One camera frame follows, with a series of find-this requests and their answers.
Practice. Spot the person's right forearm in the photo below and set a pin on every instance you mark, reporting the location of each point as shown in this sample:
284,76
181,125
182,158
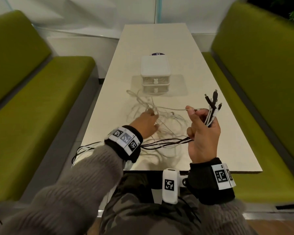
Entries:
223,217

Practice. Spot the light blue vertical strip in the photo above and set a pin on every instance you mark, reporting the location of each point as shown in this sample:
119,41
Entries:
158,9

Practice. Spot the white drawer box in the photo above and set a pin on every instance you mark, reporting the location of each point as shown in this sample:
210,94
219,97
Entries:
155,64

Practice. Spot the green bench sofa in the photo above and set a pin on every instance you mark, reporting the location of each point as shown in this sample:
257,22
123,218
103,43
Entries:
39,107
264,83

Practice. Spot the person's left hand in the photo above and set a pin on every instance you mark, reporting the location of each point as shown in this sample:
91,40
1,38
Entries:
144,126

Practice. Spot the black left marker wristband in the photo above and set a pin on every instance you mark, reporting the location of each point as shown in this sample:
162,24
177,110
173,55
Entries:
134,154

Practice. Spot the person's camouflage trousers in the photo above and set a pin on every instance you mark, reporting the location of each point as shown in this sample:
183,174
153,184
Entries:
132,215

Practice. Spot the black marker wristband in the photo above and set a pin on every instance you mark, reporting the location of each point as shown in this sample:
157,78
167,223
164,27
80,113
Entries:
134,154
201,186

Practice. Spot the person's left forearm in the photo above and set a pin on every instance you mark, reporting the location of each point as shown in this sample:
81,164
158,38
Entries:
68,193

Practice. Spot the person's right hand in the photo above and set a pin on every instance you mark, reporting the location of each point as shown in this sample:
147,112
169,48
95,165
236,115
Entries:
205,141

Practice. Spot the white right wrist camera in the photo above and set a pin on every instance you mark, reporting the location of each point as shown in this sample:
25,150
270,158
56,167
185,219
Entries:
169,197

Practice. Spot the beige table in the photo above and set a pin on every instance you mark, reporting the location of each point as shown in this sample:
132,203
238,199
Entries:
156,39

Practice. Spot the round purple sticker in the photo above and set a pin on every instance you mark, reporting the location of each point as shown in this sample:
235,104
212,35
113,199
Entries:
157,54

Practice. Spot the black right marker wristband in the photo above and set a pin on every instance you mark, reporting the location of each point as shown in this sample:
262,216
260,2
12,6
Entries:
201,186

